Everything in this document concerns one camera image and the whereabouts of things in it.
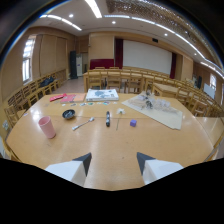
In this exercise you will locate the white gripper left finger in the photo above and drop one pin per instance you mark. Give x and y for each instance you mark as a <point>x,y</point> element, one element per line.
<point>74,170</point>

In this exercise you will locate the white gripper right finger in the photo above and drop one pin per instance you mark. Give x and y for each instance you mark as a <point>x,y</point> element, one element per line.
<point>154,168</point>

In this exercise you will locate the small black plate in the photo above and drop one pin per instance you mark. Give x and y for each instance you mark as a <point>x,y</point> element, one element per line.
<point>68,114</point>

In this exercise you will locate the small purple cube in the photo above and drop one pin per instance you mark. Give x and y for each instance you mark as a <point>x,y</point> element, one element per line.
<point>133,123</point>

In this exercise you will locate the pink plastic cup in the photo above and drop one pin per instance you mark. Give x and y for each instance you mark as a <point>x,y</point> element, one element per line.
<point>47,126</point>

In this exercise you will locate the beige cardboard sheet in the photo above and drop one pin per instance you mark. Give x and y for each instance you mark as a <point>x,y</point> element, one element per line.
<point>156,111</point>

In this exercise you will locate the black marker pen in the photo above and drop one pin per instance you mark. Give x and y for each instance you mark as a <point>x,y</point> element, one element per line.
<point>107,118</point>

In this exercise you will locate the white flower on stick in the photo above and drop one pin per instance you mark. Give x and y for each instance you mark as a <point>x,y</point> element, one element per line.
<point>119,115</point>

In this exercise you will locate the clear plastic bag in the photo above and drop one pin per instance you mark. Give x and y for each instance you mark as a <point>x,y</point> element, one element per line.
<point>150,101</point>

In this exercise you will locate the red booklet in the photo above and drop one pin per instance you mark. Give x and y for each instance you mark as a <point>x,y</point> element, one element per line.
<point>68,98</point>

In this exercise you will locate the orange paper sheet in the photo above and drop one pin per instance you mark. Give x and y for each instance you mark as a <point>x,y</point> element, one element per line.
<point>79,97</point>

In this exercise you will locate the red flat packet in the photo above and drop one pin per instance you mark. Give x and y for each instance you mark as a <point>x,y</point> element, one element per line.
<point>57,97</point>

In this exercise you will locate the wooden chair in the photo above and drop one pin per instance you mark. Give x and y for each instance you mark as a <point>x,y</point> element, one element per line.
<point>114,80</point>
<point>134,82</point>
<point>95,80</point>

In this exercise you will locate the black bag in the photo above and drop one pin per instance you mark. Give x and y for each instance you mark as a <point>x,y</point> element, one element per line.
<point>47,81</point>

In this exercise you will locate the narrow dark red curtain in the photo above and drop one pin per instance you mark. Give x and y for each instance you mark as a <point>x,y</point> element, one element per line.
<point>173,65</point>

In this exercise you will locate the white projection screen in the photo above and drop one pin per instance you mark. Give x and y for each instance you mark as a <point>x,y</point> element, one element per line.
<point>147,56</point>

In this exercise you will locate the window with blinds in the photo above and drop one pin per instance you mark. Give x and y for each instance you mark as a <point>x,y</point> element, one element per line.
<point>28,59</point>

